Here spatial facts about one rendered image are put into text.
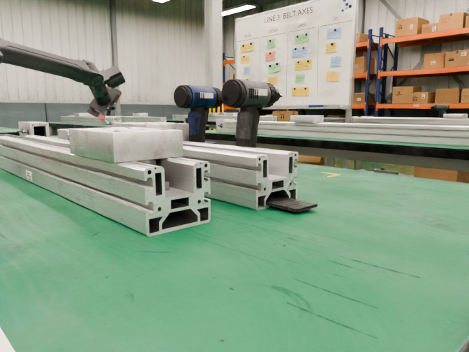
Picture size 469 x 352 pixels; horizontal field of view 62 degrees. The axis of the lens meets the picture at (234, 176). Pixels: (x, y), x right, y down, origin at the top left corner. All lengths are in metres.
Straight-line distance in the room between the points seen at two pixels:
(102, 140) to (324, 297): 0.36
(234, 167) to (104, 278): 0.31
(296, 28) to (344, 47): 0.59
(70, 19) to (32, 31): 1.16
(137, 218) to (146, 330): 0.23
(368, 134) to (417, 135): 0.25
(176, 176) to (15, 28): 12.27
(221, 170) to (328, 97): 3.17
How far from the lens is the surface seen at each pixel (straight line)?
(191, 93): 1.02
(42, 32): 12.95
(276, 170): 0.67
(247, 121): 0.85
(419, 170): 4.23
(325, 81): 3.81
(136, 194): 0.50
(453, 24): 10.53
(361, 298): 0.35
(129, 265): 0.42
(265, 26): 4.37
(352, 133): 2.20
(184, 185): 0.54
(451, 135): 2.01
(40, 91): 12.71
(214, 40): 9.32
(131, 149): 0.55
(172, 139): 0.58
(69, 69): 1.41
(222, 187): 0.66
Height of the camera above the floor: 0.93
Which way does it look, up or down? 9 degrees down
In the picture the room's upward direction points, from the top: straight up
